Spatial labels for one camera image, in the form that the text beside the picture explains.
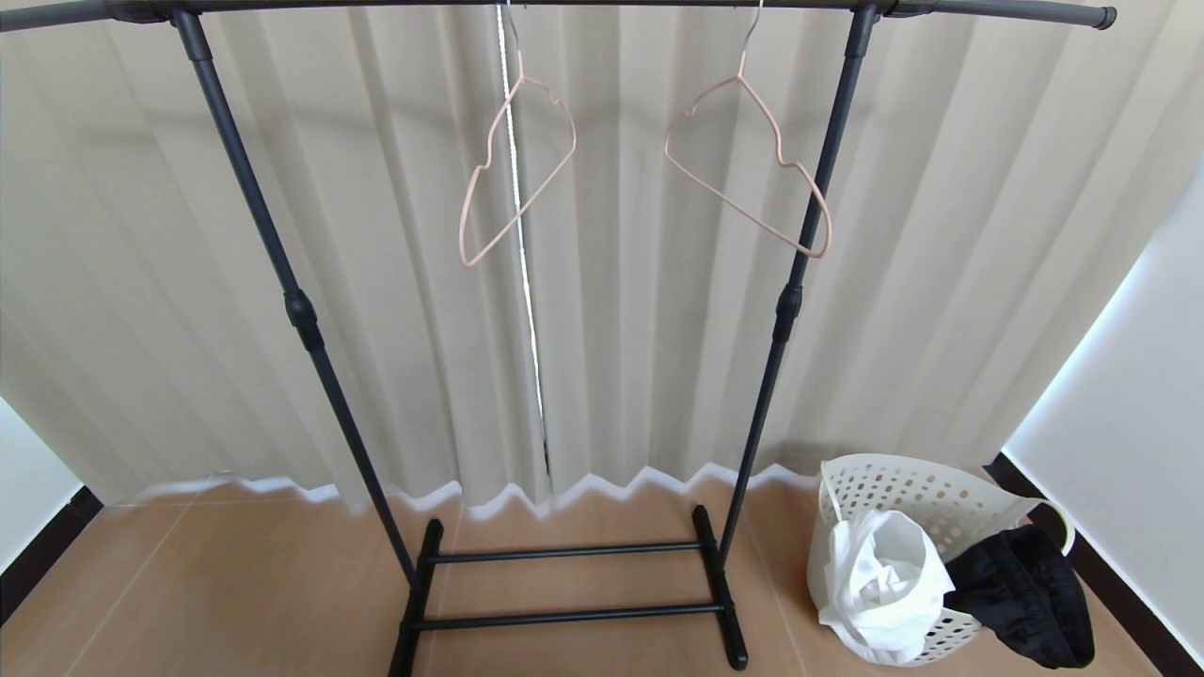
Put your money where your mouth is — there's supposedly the white printed t-shirt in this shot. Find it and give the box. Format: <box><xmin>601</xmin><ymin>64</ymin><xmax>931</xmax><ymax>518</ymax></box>
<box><xmin>818</xmin><ymin>510</ymin><xmax>956</xmax><ymax>667</ymax></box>

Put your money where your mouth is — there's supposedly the pink clothes hanger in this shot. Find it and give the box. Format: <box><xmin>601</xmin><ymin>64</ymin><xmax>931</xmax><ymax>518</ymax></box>
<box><xmin>664</xmin><ymin>0</ymin><xmax>833</xmax><ymax>260</ymax></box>
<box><xmin>458</xmin><ymin>0</ymin><xmax>578</xmax><ymax>268</ymax></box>

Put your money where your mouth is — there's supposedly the black clothes rack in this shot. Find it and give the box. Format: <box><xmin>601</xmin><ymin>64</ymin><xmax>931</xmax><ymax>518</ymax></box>
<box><xmin>0</xmin><ymin>0</ymin><xmax>1118</xmax><ymax>677</ymax></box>

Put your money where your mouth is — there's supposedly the white laundry basket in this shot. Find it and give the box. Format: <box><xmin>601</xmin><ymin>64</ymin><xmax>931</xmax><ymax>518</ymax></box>
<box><xmin>806</xmin><ymin>454</ymin><xmax>1076</xmax><ymax>667</ymax></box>

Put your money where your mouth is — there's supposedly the beige curtain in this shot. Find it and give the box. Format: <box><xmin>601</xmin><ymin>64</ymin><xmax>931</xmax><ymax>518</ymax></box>
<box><xmin>0</xmin><ymin>0</ymin><xmax>1204</xmax><ymax>516</ymax></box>

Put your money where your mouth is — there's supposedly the black garment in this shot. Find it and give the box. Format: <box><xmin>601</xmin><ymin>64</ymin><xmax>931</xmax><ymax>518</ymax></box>
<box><xmin>943</xmin><ymin>525</ymin><xmax>1097</xmax><ymax>670</ymax></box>

